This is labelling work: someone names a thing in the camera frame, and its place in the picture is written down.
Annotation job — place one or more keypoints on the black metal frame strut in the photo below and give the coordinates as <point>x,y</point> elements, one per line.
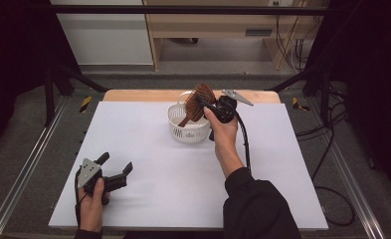
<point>302,78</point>
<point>83,79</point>

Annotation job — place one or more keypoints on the white cabinet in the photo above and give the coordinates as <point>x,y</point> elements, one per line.
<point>106,40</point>

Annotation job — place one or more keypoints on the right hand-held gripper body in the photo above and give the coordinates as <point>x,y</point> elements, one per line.
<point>225,109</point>

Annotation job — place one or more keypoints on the yellow black tape marker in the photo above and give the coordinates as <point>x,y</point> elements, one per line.
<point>85,104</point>
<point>296,104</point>

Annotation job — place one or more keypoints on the light wooden desk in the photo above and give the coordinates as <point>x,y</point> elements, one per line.
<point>216,25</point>

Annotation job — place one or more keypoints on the black curtain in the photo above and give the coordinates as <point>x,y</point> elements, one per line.
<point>14,66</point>
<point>375,83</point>

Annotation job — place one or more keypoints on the person's right hand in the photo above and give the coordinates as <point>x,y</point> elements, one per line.
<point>226,142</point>

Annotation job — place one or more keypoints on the wooden table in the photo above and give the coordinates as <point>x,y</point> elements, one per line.
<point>143,95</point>

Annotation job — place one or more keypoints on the black horizontal frame bar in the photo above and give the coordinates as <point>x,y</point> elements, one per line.
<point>183,9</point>

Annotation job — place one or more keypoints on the white perforated plastic basket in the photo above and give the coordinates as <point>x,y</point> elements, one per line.
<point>189,132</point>

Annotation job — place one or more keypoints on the brown wooden hairbrush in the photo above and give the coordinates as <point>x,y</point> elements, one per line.
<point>196,106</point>

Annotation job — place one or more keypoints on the white table cover sheet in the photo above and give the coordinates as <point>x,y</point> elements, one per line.
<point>169,186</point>

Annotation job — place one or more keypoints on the person's left hand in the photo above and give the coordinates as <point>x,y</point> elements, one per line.
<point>91,212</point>

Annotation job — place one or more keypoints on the aluminium floor rail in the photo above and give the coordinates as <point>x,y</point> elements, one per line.
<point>352,176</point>
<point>24,166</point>

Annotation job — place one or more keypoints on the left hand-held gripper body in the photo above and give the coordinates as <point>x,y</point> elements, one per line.
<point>88,174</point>

